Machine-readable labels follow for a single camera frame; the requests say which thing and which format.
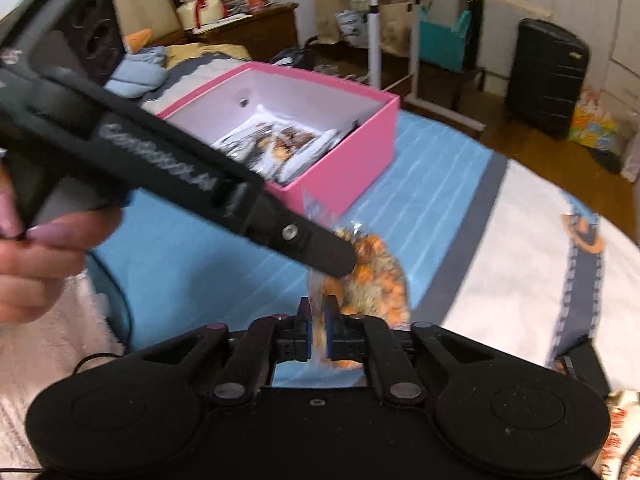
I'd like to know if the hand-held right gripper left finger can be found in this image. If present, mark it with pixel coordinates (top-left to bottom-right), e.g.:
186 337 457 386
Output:
132 297 315 407

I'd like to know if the colourful bag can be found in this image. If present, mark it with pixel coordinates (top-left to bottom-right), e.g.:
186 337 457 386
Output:
567 87 621 148

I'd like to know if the white fluffy blanket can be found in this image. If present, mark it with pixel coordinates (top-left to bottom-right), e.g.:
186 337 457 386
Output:
0 255 131 471

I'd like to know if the white rolling table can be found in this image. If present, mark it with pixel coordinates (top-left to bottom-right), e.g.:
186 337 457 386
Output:
345 0 553 136

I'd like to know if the brown paper bag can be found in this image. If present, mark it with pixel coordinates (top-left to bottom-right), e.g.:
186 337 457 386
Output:
314 0 353 46
380 2 418 56

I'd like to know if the white packet with orange print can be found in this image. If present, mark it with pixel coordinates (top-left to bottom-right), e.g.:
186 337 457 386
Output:
240 122 321 178

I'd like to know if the pink box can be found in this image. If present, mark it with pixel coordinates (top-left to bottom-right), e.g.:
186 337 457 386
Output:
150 60 401 217

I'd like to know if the blue and white printed blanket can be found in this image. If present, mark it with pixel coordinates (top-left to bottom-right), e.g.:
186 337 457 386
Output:
87 55 636 376

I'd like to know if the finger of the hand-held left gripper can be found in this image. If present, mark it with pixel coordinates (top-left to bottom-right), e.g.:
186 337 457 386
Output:
219 184 357 279

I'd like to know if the person's left hand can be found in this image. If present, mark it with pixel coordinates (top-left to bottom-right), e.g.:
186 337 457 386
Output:
0 157 125 322

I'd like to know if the wooden dresser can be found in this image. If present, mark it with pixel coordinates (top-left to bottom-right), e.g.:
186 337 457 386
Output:
187 2 301 63

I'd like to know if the black bag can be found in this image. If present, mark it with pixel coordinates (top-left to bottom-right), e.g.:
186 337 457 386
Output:
272 35 317 72

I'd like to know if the teal bag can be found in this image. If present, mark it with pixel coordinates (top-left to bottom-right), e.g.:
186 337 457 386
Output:
417 9 473 73

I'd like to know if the white plastic bag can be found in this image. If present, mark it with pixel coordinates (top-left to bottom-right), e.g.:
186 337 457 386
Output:
335 9 371 43

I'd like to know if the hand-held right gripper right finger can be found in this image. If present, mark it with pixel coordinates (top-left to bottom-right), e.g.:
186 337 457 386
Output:
322 295 483 407

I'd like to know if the clear bag of orange snacks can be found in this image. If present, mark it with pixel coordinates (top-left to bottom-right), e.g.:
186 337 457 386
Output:
300 185 413 368

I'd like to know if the beige panel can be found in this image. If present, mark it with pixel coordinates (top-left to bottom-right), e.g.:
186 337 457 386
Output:
110 0 186 46

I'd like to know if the blue plush toy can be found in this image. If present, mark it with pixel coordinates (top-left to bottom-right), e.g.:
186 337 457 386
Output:
107 27 170 100

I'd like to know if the black suitcase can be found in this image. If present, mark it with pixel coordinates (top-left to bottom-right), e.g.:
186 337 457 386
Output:
504 17 591 140

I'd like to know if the yellow pillow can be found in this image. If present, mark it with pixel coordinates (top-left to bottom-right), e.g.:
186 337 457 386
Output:
165 42 251 68

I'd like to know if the white gift box red ribbon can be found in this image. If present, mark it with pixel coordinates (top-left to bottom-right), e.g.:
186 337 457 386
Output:
176 0 226 31

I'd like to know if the black cable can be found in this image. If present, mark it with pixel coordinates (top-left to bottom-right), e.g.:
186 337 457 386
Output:
72 255 133 376

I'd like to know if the white snack packet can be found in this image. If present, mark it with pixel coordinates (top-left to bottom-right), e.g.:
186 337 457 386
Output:
277 127 353 184
210 122 271 161

